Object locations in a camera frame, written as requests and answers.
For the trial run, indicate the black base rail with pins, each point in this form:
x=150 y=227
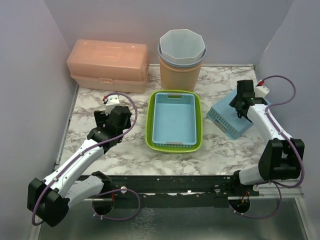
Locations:
x=173 y=191

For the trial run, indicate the orange round bin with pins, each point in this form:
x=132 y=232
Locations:
x=174 y=78

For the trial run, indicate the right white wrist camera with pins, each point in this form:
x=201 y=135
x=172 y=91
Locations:
x=261 y=91

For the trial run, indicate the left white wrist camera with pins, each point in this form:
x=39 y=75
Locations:
x=110 y=103

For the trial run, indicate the orange plastic toolbox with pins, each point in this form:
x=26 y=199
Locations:
x=110 y=66

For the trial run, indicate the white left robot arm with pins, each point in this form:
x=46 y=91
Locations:
x=51 y=198

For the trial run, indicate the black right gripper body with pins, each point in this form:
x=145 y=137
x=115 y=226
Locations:
x=234 y=102

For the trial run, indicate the large blue perforated basket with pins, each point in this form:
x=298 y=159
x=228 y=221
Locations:
x=226 y=118

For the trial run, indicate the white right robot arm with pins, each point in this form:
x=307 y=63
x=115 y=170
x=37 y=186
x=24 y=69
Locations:
x=282 y=158

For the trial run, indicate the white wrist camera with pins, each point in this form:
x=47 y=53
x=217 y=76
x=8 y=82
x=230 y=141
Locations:
x=261 y=91
x=110 y=103

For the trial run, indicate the green plastic tray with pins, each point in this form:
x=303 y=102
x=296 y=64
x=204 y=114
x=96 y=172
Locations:
x=174 y=149

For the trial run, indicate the blue-grey round bin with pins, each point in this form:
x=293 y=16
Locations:
x=177 y=65

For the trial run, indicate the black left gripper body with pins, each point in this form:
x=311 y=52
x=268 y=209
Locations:
x=101 y=117

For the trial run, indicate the white faceted bin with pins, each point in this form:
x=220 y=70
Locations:
x=182 y=46

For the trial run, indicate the small blue perforated basket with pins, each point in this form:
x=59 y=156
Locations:
x=174 y=120

